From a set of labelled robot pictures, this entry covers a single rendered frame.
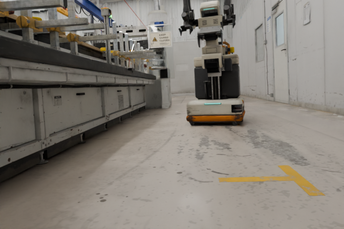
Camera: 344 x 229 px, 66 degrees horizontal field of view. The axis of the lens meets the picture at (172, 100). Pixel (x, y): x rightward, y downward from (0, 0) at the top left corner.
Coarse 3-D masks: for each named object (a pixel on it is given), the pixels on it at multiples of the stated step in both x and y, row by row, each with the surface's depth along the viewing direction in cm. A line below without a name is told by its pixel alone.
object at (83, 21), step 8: (0, 24) 130; (8, 24) 130; (16, 24) 130; (40, 24) 129; (48, 24) 128; (56, 24) 128; (64, 24) 128; (72, 24) 128; (80, 24) 128; (88, 24) 130
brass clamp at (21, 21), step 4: (20, 16) 122; (24, 16) 122; (28, 16) 124; (16, 20) 122; (20, 20) 122; (24, 20) 122; (28, 20) 123; (32, 20) 127; (36, 20) 130; (20, 24) 122; (24, 24) 122; (28, 24) 124; (32, 24) 127; (32, 28) 127; (36, 28) 130; (40, 28) 134
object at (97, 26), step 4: (92, 24) 152; (96, 24) 152; (100, 24) 152; (44, 28) 154; (60, 28) 154; (64, 28) 153; (68, 28) 153; (72, 28) 153; (76, 28) 153; (80, 28) 153; (84, 28) 153; (88, 28) 152; (92, 28) 152; (96, 28) 152; (100, 28) 152; (104, 28) 154; (36, 32) 155; (40, 32) 155; (44, 32) 155; (48, 32) 156
